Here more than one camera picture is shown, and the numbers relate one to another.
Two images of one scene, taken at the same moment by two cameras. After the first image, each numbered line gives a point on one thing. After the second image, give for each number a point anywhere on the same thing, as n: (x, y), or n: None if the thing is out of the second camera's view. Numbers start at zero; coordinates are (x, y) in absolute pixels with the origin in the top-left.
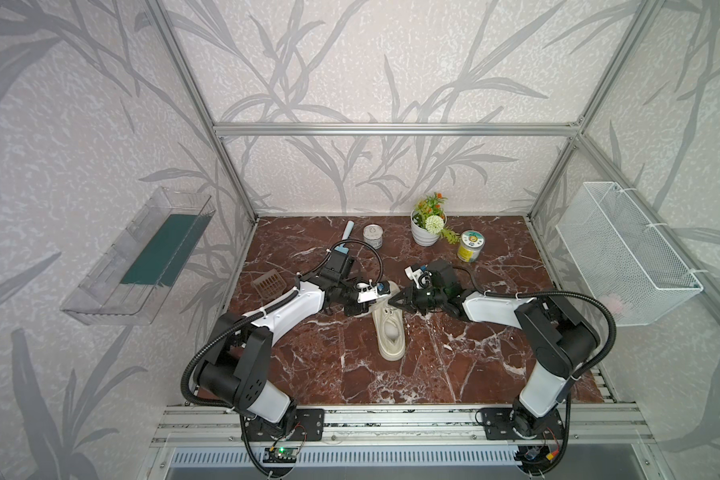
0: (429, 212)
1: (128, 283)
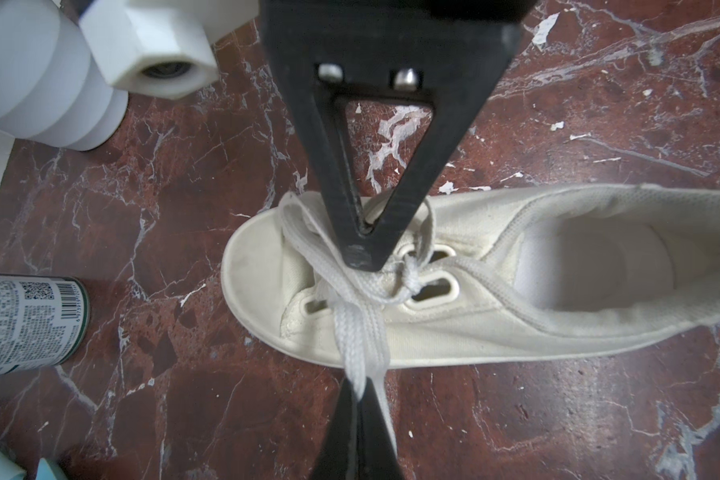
0: (38, 78)
1: None
